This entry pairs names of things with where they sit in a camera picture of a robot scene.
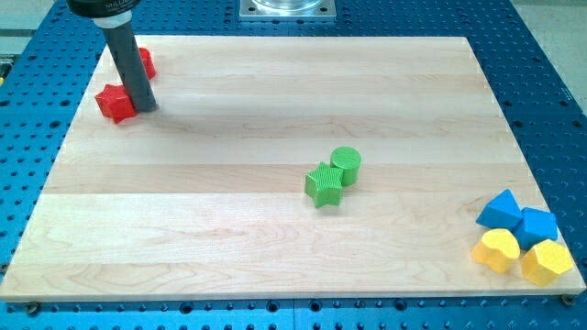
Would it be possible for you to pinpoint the black robot end effector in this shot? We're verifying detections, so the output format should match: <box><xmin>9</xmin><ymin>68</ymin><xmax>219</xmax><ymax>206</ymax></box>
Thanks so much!
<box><xmin>66</xmin><ymin>0</ymin><xmax>140</xmax><ymax>18</ymax></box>

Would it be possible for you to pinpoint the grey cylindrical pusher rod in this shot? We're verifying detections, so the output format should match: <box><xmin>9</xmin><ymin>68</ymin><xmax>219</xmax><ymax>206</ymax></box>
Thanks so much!
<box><xmin>93</xmin><ymin>10</ymin><xmax>157</xmax><ymax>113</ymax></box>

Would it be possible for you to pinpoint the red star block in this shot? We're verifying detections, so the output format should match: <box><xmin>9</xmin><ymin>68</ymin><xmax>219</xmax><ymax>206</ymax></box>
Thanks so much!
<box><xmin>94</xmin><ymin>84</ymin><xmax>137</xmax><ymax>124</ymax></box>

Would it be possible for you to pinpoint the red circle block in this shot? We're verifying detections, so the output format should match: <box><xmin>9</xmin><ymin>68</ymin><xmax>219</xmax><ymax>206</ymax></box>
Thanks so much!
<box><xmin>138</xmin><ymin>48</ymin><xmax>157</xmax><ymax>80</ymax></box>

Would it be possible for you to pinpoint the green star block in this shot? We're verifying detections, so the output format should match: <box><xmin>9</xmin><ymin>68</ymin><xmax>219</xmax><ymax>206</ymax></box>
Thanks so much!
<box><xmin>305</xmin><ymin>162</ymin><xmax>343</xmax><ymax>208</ymax></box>

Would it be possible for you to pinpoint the blue perforated table plate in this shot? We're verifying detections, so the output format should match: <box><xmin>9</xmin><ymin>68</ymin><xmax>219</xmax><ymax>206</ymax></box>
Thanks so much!
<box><xmin>1</xmin><ymin>1</ymin><xmax>586</xmax><ymax>329</ymax></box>

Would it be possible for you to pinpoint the wooden board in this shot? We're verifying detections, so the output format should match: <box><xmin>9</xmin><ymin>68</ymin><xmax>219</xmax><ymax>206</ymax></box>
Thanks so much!
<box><xmin>1</xmin><ymin>36</ymin><xmax>585</xmax><ymax>302</ymax></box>

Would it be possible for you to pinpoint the green cylinder block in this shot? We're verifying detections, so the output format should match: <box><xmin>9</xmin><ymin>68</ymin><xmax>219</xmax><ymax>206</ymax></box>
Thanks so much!
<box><xmin>330</xmin><ymin>147</ymin><xmax>361</xmax><ymax>186</ymax></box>

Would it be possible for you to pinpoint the blue triangle block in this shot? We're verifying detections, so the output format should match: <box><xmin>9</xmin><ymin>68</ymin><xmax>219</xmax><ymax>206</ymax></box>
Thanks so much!
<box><xmin>476</xmin><ymin>189</ymin><xmax>523</xmax><ymax>230</ymax></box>

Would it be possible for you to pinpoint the yellow heart block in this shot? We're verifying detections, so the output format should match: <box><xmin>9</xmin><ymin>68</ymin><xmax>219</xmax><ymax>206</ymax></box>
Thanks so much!
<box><xmin>471</xmin><ymin>228</ymin><xmax>521</xmax><ymax>273</ymax></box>

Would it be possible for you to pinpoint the blue cube block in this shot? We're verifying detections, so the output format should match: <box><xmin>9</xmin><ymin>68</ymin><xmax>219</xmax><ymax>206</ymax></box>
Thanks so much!
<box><xmin>513</xmin><ymin>207</ymin><xmax>559</xmax><ymax>250</ymax></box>

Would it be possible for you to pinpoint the yellow pentagon block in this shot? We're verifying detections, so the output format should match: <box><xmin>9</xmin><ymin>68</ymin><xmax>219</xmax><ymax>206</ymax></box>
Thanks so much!
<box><xmin>520</xmin><ymin>239</ymin><xmax>573</xmax><ymax>287</ymax></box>

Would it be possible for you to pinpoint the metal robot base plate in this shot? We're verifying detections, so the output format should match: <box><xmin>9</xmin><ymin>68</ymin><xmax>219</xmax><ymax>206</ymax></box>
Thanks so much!
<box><xmin>239</xmin><ymin>0</ymin><xmax>337</xmax><ymax>20</ymax></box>

